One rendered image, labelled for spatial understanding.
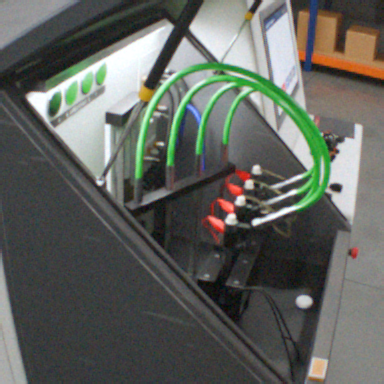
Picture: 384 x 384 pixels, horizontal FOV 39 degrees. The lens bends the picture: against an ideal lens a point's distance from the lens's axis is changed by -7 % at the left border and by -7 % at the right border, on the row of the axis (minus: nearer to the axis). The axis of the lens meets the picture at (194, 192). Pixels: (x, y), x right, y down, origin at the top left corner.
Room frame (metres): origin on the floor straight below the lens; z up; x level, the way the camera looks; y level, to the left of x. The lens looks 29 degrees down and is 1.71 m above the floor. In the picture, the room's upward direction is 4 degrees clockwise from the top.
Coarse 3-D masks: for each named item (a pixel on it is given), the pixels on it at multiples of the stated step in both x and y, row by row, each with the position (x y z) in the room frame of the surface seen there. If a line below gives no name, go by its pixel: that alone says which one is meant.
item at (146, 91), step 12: (192, 0) 0.68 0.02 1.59; (204, 0) 0.68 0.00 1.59; (192, 12) 0.68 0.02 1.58; (180, 24) 0.69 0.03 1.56; (168, 36) 0.70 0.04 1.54; (180, 36) 0.69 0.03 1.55; (168, 48) 0.69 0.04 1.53; (156, 60) 0.70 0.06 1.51; (168, 60) 0.70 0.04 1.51; (156, 72) 0.70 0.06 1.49; (144, 84) 0.70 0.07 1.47; (156, 84) 0.70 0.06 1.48; (144, 96) 0.70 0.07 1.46; (132, 120) 0.72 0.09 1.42; (120, 144) 0.72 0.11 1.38; (108, 168) 0.73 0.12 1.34
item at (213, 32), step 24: (168, 0) 1.41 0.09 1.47; (216, 0) 1.38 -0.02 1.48; (240, 0) 1.36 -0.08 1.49; (264, 0) 1.60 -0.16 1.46; (288, 0) 2.01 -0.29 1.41; (192, 24) 1.40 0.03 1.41; (216, 24) 1.38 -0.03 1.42; (240, 24) 1.36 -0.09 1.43; (216, 48) 1.38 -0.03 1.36; (240, 48) 1.36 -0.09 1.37; (264, 48) 1.48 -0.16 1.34; (264, 72) 1.44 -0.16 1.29; (264, 96) 1.39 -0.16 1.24; (288, 120) 1.64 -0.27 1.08; (288, 144) 1.59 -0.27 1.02
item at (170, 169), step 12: (204, 84) 1.10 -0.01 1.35; (252, 84) 1.07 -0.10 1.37; (192, 96) 1.11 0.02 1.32; (276, 96) 1.06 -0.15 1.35; (180, 108) 1.11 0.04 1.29; (288, 108) 1.05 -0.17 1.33; (180, 120) 1.11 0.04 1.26; (300, 120) 1.05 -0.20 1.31; (312, 144) 1.04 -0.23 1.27; (168, 156) 1.12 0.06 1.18; (312, 156) 1.04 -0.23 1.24; (168, 168) 1.11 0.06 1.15; (168, 180) 1.11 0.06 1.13; (312, 192) 1.03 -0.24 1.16; (264, 216) 1.06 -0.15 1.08
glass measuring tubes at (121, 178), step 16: (128, 96) 1.18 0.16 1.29; (112, 112) 1.08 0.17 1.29; (128, 112) 1.10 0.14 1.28; (112, 128) 1.09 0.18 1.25; (112, 144) 1.09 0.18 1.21; (128, 144) 1.12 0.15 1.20; (128, 160) 1.12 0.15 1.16; (112, 176) 1.09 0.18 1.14; (128, 176) 1.12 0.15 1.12; (112, 192) 1.09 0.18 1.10; (128, 192) 1.12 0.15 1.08; (144, 224) 1.20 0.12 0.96
